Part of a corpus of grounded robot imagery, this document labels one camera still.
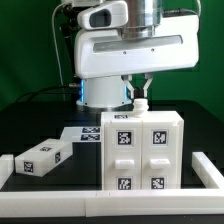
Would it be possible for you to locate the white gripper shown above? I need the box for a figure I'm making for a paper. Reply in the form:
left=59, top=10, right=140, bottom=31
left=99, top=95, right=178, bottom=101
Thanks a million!
left=74, top=15, right=199, bottom=99

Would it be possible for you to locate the white door panel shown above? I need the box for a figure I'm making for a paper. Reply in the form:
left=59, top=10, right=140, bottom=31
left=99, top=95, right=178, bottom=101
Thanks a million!
left=142, top=120, right=184, bottom=190
left=104, top=121, right=142, bottom=191

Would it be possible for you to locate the white cabinet body box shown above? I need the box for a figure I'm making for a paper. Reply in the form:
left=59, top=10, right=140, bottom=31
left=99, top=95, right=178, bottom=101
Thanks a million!
left=101, top=99, right=184, bottom=189

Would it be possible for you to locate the white cabinet top block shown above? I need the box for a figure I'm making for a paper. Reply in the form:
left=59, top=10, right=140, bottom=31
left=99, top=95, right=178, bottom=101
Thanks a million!
left=15, top=139, right=73, bottom=177

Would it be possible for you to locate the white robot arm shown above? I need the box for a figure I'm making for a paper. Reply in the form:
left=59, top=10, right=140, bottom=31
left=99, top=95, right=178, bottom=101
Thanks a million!
left=61, top=0, right=200, bottom=109

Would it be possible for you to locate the white marker tag sheet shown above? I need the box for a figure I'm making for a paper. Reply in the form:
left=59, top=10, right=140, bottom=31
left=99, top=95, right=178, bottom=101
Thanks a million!
left=60, top=126, right=101, bottom=142

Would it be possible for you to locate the white cable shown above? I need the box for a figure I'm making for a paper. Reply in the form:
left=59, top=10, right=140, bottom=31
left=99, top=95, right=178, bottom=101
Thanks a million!
left=50, top=2, right=73, bottom=101

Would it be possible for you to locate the black cable bundle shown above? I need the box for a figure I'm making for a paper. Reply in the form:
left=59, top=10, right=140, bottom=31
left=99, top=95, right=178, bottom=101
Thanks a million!
left=14, top=84, right=83, bottom=103

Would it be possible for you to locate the white fence rail frame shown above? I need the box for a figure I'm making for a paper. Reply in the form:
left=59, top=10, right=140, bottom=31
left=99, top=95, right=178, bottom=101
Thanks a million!
left=0, top=152, right=224, bottom=218

